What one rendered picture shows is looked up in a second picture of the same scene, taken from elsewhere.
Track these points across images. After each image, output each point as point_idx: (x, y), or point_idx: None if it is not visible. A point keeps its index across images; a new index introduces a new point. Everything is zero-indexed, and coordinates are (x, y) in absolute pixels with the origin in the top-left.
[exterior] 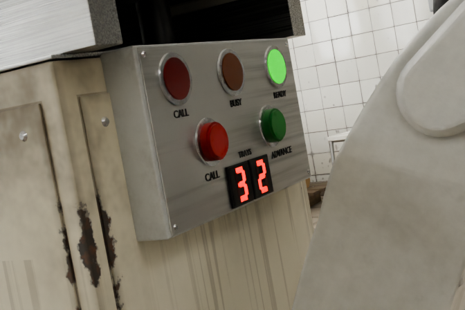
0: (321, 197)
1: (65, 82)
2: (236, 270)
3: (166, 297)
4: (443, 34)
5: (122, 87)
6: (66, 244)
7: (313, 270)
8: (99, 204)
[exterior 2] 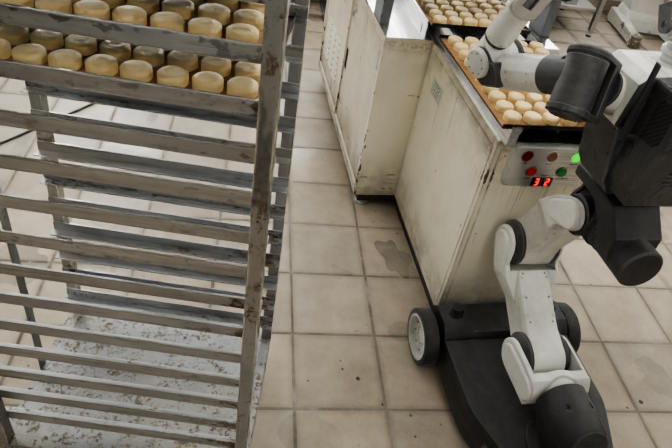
0: None
1: (499, 146)
2: (529, 195)
3: (500, 192)
4: (557, 200)
5: (512, 152)
6: (483, 172)
7: (530, 212)
8: (493, 170)
